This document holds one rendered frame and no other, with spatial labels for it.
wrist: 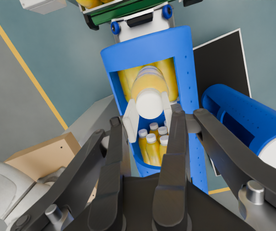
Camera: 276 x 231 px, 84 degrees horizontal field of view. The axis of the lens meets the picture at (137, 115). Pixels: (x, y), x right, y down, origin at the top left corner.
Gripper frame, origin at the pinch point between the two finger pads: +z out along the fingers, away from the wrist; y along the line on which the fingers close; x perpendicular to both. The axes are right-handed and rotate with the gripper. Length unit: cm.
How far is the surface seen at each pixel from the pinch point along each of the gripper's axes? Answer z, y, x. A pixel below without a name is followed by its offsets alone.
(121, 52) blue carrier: 23.5, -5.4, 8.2
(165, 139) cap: 31.4, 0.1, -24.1
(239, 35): 131, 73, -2
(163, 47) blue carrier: 23.3, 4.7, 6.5
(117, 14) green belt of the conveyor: 57, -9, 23
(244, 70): 131, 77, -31
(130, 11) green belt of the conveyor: 57, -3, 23
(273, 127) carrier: 48, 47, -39
